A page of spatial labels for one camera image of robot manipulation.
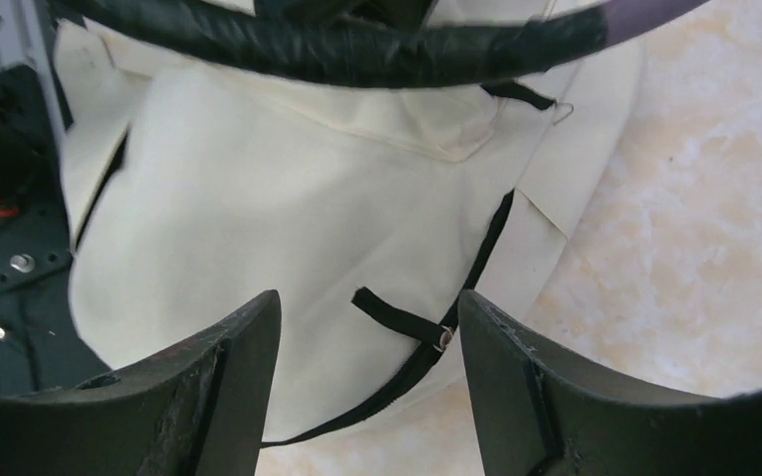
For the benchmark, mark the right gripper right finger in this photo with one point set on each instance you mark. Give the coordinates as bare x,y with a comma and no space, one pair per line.
542,409

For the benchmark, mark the cream canvas backpack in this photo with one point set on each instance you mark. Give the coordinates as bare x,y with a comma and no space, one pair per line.
366,174

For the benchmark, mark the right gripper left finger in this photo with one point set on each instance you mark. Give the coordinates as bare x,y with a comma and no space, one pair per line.
197,407

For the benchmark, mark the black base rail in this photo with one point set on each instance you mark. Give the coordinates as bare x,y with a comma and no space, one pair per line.
39,347

